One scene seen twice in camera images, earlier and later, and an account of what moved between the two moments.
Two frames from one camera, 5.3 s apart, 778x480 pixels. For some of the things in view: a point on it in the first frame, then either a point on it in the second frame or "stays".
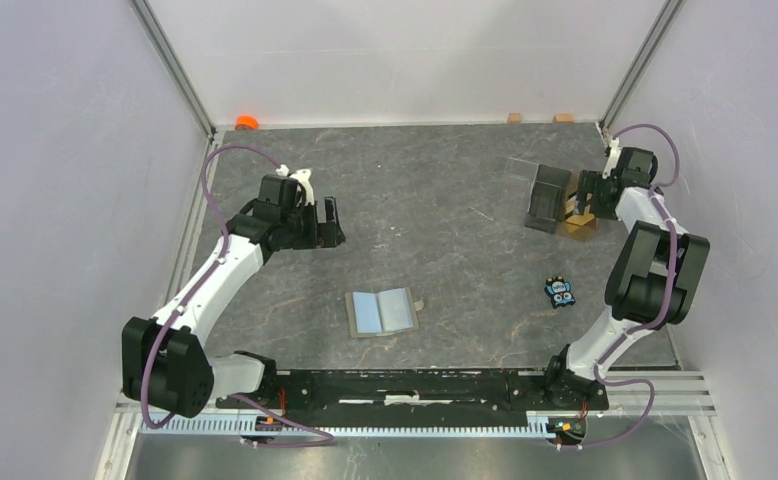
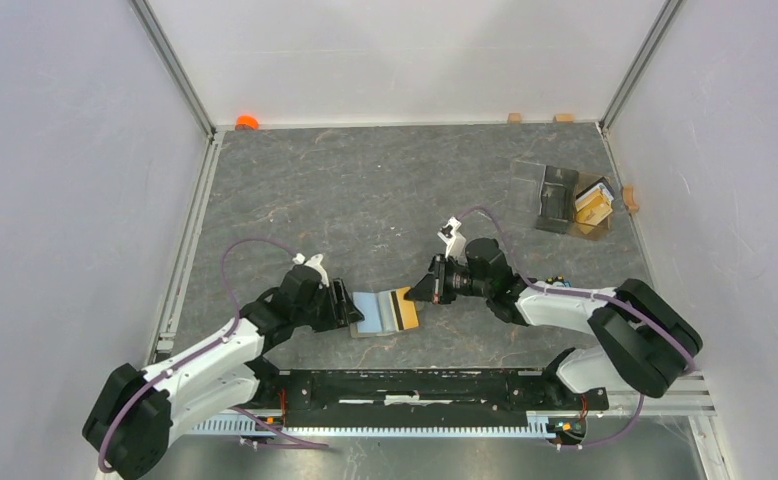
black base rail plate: x=407 y=390 stays
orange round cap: x=246 y=122 stays
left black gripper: x=321 y=235 to x=340 y=314
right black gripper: x=591 y=183 to x=432 y=288
